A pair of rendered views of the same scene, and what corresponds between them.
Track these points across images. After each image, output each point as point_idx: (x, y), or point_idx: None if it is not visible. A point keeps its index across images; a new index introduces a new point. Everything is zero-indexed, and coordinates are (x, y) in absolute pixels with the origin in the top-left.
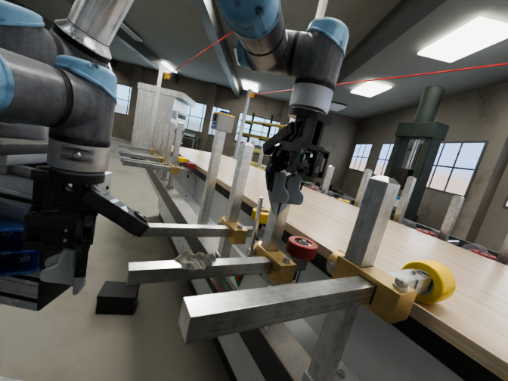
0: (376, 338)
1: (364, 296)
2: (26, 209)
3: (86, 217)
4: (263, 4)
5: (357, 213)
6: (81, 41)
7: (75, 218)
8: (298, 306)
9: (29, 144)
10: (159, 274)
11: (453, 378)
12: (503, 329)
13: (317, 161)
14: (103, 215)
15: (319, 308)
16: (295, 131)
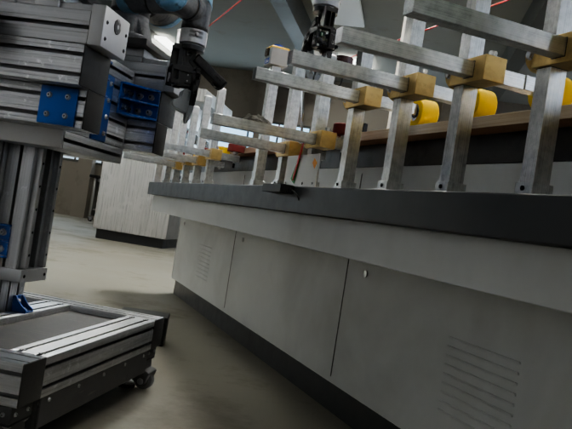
0: (407, 185)
1: (351, 94)
2: (151, 82)
3: (197, 69)
4: None
5: None
6: None
7: (193, 68)
8: (306, 82)
9: (154, 44)
10: (231, 121)
11: (437, 168)
12: None
13: (332, 37)
14: (204, 71)
15: (319, 88)
16: (318, 21)
